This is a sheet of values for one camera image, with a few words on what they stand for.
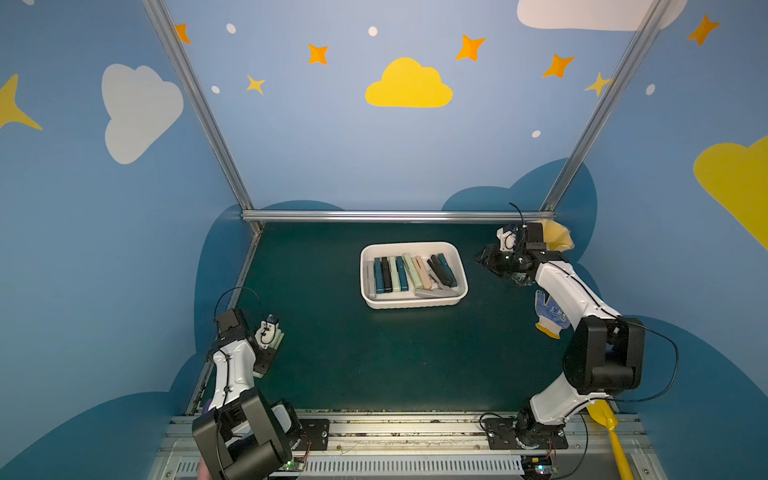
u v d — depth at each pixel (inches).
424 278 41.0
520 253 30.1
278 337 34.9
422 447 29.0
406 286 39.8
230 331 25.6
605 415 30.1
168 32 28.1
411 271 41.1
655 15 27.3
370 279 40.4
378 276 40.7
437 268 42.1
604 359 18.1
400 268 42.0
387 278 39.9
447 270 41.2
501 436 29.2
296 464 27.7
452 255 42.1
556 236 36.7
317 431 29.5
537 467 28.0
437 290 40.0
